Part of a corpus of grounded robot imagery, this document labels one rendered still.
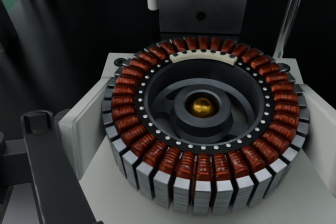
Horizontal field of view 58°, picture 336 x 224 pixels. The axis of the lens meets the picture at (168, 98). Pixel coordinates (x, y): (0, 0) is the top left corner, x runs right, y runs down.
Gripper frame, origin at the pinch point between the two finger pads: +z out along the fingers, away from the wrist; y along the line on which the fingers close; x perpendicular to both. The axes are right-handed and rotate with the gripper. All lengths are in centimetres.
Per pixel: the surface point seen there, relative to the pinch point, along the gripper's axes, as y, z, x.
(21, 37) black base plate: -16.7, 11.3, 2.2
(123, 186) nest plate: -4.2, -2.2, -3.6
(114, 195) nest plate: -4.6, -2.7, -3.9
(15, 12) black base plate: -19.0, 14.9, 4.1
